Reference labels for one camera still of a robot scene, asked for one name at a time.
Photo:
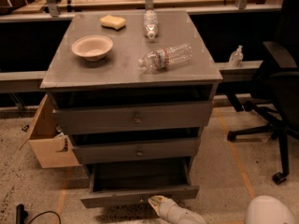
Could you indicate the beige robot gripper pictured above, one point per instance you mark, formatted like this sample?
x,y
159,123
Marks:
x,y
173,209

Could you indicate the grey bottom drawer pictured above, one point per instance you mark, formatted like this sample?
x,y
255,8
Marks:
x,y
134,182

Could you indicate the grey drawer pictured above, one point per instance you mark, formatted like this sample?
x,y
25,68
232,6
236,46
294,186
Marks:
x,y
134,182
137,151
126,118

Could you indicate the grey middle drawer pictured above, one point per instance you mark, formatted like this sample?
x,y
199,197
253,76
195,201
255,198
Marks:
x,y
137,151

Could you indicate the grey top drawer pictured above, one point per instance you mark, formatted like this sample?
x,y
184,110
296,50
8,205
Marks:
x,y
126,118

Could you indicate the grey wooden drawer cabinet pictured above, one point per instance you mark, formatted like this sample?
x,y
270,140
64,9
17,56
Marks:
x,y
73,82

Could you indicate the open cardboard box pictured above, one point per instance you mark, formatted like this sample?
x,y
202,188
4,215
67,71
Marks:
x,y
52,148

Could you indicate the clear bottle with red label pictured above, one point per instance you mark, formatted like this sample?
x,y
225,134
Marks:
x,y
160,59

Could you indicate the clear sanitizer pump bottle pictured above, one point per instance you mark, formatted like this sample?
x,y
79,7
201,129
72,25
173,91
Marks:
x,y
236,57

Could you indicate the beige paper bowl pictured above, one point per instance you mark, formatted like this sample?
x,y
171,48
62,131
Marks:
x,y
93,47

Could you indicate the black office chair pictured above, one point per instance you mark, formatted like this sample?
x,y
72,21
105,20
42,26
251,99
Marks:
x,y
277,81

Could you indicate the upright-lying clear water bottle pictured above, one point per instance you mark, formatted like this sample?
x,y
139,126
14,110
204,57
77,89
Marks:
x,y
150,24

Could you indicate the yellow sponge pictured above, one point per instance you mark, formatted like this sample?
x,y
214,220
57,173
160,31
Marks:
x,y
113,22

